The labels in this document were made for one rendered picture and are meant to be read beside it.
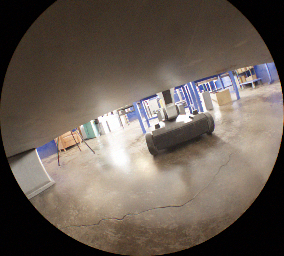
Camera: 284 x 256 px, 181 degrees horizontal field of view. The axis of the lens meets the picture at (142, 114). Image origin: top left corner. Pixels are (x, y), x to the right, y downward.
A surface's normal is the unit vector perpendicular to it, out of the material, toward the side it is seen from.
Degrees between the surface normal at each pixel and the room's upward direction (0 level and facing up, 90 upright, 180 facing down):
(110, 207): 0
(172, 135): 90
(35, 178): 90
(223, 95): 90
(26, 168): 90
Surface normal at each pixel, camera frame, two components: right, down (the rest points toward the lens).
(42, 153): 0.91, -0.31
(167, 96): 0.04, 0.54
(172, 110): -0.04, 0.33
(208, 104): -0.45, 0.17
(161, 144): -0.15, 0.07
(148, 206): -0.33, -0.95
